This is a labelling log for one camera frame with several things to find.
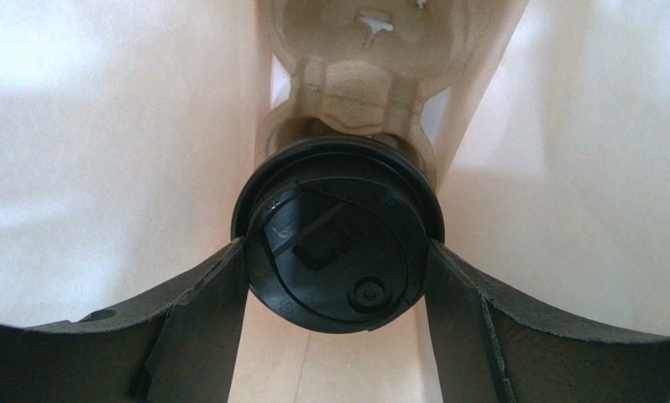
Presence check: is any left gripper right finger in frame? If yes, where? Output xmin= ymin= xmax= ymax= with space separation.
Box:
xmin=425 ymin=241 xmax=670 ymax=402

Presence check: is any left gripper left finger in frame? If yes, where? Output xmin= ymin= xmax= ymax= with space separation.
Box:
xmin=0 ymin=240 xmax=249 ymax=402

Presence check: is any black cup lid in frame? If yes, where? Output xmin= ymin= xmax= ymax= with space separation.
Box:
xmin=231 ymin=135 xmax=445 ymax=334

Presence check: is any brown paper bag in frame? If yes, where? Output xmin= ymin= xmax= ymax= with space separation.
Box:
xmin=0 ymin=1 xmax=670 ymax=402

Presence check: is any single pulp cup carrier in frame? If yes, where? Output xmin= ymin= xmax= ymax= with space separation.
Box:
xmin=254 ymin=1 xmax=500 ymax=184

